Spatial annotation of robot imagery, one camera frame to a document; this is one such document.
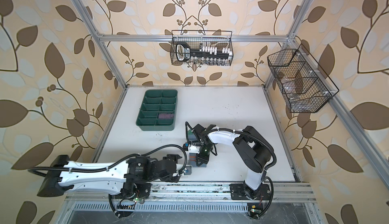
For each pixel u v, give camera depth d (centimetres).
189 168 62
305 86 73
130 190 65
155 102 107
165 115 96
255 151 47
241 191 73
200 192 75
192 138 77
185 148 78
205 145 70
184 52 84
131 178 50
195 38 90
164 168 53
